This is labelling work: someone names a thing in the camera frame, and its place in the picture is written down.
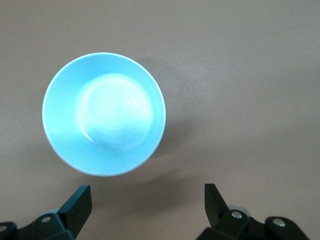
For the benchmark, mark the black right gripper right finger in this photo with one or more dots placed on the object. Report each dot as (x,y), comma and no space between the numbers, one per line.
(216,208)

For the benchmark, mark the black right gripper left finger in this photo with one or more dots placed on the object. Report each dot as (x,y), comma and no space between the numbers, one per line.
(75,210)

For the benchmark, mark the blue bowl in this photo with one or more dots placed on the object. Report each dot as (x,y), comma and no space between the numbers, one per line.
(103,115)

